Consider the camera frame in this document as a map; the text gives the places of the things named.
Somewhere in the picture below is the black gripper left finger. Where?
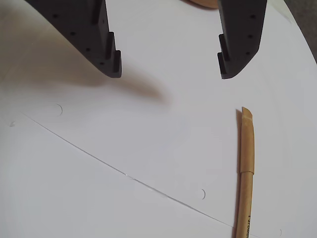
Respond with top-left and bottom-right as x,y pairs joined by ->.
24,0 -> 122,79

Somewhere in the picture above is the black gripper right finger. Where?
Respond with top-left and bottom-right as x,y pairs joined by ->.
216,0 -> 268,80

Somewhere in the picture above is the tan paper pen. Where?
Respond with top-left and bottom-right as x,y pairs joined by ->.
232,106 -> 256,238

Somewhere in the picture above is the brown cylindrical pen holder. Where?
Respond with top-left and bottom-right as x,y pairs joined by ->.
179,0 -> 219,10

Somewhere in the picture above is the white punched paper sheet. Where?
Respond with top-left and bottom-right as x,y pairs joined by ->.
14,0 -> 315,238

